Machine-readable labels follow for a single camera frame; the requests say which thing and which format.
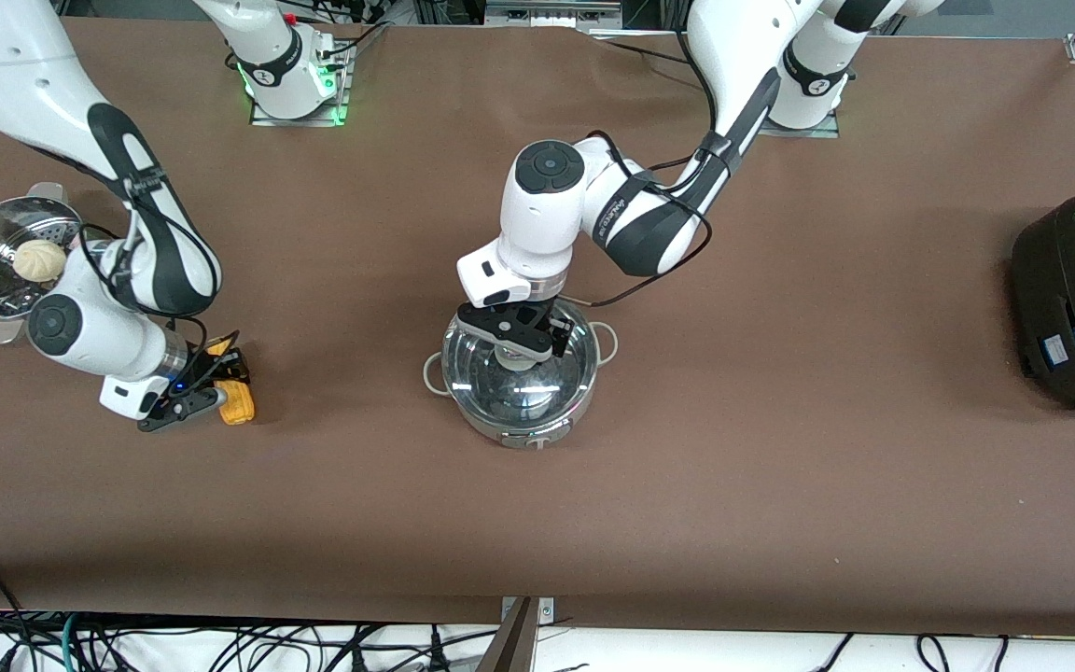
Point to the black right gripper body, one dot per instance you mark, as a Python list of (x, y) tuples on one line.
[(208, 366)]

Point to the yellow corn cob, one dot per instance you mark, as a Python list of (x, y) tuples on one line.
[(239, 406)]

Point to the glass pot lid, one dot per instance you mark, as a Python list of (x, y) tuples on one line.
[(519, 387)]

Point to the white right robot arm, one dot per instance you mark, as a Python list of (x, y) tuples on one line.
[(24, 84)]

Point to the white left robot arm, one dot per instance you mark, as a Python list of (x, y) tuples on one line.
[(547, 215)]

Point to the white steamed bun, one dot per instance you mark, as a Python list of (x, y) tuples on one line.
[(38, 261)]

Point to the grey equipment box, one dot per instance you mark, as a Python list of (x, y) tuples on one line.
[(551, 11)]

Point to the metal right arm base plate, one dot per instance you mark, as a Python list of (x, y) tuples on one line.
[(262, 114)]

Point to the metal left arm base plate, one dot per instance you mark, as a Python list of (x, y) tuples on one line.
[(799, 132)]

